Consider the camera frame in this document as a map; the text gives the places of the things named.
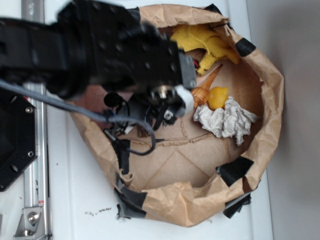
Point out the aluminium rail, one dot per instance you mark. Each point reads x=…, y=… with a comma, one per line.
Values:
x=36, y=180

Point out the yellow cloth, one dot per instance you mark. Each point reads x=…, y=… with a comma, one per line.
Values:
x=202, y=36

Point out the crumpled white paper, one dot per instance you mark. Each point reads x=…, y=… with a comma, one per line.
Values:
x=230, y=121

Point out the yellow lemon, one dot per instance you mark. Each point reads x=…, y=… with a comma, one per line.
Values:
x=217, y=97

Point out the metal corner bracket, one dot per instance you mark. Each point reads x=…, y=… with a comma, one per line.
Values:
x=31, y=224

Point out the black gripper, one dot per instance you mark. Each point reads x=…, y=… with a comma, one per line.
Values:
x=134, y=56

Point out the orange spiral seashell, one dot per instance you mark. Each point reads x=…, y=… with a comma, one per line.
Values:
x=201, y=93

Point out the brown paper bag tray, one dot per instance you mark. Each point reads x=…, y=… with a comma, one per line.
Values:
x=192, y=174

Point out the dark wood chip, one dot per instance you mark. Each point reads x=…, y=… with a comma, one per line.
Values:
x=141, y=132

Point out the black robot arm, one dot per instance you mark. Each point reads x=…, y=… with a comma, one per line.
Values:
x=58, y=55

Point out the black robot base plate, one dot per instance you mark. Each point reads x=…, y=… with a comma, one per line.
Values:
x=17, y=137

